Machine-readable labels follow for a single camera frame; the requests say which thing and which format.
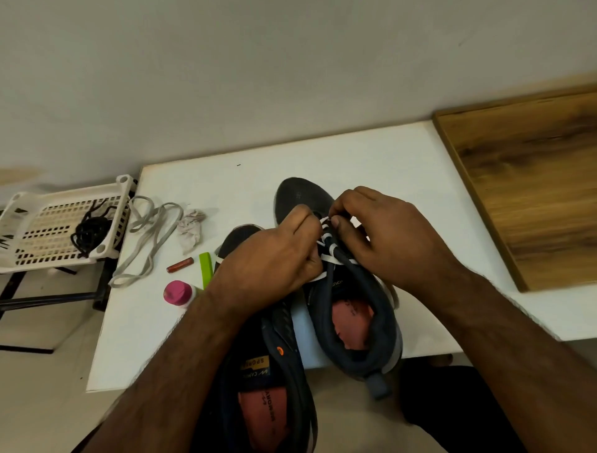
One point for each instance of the person's left hand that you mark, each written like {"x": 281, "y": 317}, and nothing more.
{"x": 270, "y": 266}

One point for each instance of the person's right hand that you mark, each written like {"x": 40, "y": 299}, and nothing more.
{"x": 401, "y": 243}

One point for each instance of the grey shoelace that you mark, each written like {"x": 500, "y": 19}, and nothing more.
{"x": 328, "y": 244}

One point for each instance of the dark sneaker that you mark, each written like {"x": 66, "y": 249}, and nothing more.
{"x": 303, "y": 196}
{"x": 266, "y": 392}

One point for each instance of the grey shoelaces bundle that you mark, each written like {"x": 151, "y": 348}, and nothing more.
{"x": 154, "y": 238}

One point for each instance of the black shoelace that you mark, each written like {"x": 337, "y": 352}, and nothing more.
{"x": 89, "y": 231}
{"x": 101, "y": 210}

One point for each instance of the person's left forearm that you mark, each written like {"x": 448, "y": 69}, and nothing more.
{"x": 163, "y": 387}

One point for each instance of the person's right forearm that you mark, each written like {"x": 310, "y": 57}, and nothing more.
{"x": 522, "y": 364}

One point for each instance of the green marker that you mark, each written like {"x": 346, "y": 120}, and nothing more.
{"x": 205, "y": 269}

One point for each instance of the small red stick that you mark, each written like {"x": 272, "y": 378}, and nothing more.
{"x": 180, "y": 265}

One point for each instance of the pink capped white bottle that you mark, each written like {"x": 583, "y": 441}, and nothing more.
{"x": 177, "y": 293}

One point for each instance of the wooden board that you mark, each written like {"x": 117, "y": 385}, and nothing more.
{"x": 532, "y": 182}

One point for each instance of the white perforated plastic tray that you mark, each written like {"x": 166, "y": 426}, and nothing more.
{"x": 47, "y": 231}

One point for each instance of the black metal rack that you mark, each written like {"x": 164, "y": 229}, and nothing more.
{"x": 42, "y": 294}

